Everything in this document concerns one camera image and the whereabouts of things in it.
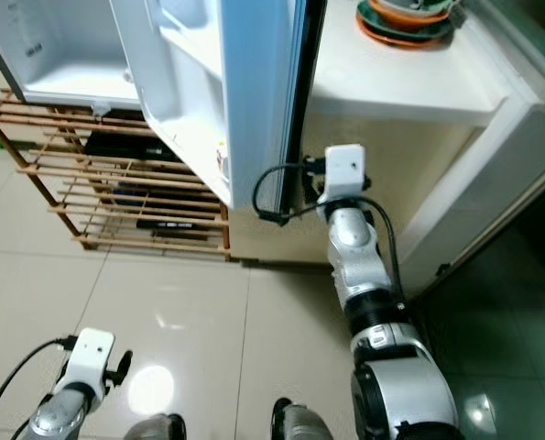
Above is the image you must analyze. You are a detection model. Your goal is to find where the dark green plate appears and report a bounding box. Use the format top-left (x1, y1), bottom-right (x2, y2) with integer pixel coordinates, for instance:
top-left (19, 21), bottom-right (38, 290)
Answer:
top-left (354, 5), bottom-right (462, 50)

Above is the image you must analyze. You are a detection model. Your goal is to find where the orange bowl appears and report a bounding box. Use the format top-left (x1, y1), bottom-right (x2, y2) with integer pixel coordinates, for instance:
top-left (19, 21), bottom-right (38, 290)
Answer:
top-left (368, 0), bottom-right (456, 27)

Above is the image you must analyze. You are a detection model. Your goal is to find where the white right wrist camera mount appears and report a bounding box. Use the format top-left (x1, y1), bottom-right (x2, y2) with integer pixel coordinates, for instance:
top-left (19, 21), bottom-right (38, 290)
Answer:
top-left (322, 144), bottom-right (367, 205)

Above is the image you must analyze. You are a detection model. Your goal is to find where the wooden slatted rack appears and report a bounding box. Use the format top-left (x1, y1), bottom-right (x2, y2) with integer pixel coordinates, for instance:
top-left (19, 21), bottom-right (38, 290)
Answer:
top-left (0, 90), bottom-right (232, 253)

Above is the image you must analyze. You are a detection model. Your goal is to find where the robot leg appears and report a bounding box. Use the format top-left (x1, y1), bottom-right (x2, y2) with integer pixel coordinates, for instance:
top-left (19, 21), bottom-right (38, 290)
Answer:
top-left (272, 397), bottom-right (337, 440)
top-left (125, 412), bottom-right (187, 440)

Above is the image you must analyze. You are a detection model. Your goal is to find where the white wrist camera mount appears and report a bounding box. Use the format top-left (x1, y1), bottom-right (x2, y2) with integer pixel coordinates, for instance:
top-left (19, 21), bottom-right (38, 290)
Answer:
top-left (322, 144), bottom-right (367, 205)
top-left (66, 327), bottom-right (117, 391)

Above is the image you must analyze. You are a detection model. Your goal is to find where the fridge door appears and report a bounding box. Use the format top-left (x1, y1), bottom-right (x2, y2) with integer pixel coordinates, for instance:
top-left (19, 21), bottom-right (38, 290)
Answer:
top-left (109, 0), bottom-right (329, 211)

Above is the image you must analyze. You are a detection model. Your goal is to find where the black flat box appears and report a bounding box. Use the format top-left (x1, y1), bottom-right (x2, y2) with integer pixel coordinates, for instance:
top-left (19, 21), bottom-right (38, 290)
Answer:
top-left (84, 131), bottom-right (163, 161)

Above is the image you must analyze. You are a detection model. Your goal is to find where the black flat device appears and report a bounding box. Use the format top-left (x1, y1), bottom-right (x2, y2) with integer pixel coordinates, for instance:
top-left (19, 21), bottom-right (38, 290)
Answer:
top-left (136, 217), bottom-right (210, 238)

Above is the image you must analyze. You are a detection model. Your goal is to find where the robot right leg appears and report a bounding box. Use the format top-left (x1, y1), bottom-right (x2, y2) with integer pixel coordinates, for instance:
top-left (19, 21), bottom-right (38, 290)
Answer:
top-left (272, 397), bottom-right (337, 440)

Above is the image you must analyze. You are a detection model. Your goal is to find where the white juice carton green cap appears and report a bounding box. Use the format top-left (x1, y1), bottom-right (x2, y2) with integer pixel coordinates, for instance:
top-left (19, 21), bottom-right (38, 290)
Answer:
top-left (214, 139), bottom-right (230, 181)

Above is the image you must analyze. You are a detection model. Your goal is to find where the small white fridge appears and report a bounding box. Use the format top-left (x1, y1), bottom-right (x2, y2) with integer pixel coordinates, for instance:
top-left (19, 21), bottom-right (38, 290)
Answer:
top-left (0, 0), bottom-right (154, 112)

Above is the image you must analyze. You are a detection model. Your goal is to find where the robot left leg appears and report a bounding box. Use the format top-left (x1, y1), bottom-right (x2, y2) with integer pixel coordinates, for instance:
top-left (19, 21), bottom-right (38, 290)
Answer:
top-left (125, 412), bottom-right (187, 440)

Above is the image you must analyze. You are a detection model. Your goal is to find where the white side counter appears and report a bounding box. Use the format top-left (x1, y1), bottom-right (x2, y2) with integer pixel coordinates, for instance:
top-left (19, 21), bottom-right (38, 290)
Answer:
top-left (295, 0), bottom-right (545, 296)

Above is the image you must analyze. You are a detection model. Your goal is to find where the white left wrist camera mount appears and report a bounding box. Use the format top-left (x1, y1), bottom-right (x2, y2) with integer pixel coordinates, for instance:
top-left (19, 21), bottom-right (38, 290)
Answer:
top-left (66, 327), bottom-right (117, 391)

